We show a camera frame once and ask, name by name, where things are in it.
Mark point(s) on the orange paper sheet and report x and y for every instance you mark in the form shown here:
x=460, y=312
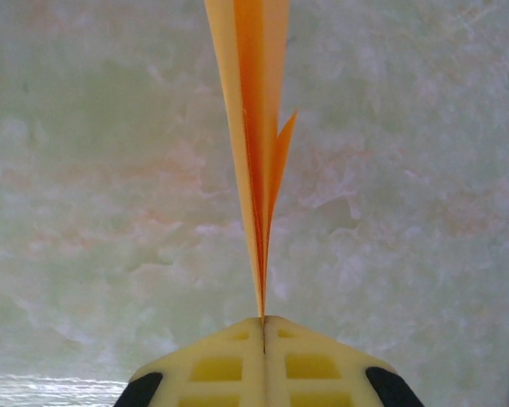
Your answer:
x=254, y=127

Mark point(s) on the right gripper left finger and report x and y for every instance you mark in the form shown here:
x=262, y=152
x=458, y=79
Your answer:
x=220, y=381

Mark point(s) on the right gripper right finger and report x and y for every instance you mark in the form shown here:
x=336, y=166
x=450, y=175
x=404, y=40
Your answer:
x=314, y=381

